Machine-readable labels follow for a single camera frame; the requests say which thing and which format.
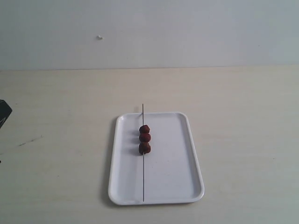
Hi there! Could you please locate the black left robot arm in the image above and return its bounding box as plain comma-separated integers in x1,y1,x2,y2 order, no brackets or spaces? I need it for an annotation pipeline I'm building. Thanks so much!
0,99,12,128

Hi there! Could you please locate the thin metal skewer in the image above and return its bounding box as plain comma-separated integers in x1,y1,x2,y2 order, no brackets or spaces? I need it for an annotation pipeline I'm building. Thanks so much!
142,103,144,202

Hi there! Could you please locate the white rectangular plastic tray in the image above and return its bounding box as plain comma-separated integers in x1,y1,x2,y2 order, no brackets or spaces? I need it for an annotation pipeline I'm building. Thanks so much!
108,112,205,205

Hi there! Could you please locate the dark red berry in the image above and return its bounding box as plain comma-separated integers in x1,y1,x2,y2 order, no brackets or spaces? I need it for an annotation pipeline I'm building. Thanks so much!
139,142,151,155
139,133,151,142
139,125,150,133

